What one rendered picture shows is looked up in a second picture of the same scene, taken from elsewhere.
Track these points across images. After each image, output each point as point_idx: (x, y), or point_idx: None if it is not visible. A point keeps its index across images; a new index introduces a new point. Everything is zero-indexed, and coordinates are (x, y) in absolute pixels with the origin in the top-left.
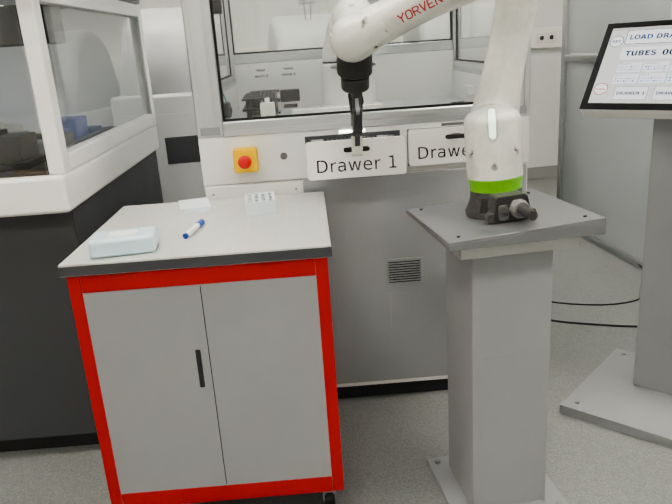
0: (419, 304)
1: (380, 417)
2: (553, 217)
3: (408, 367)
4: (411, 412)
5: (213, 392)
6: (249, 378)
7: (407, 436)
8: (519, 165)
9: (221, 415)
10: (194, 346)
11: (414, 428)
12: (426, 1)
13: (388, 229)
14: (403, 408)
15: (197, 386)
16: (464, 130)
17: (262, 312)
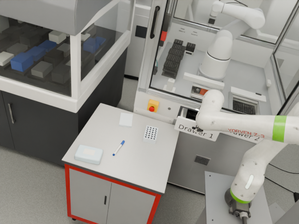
0: (203, 171)
1: (172, 199)
2: (256, 222)
3: (190, 185)
4: (184, 202)
5: (108, 206)
6: (121, 208)
7: (178, 214)
8: (253, 197)
9: (109, 212)
10: (105, 194)
11: (182, 211)
12: (243, 131)
13: (201, 146)
14: (182, 198)
15: (103, 203)
16: (237, 173)
17: (131, 197)
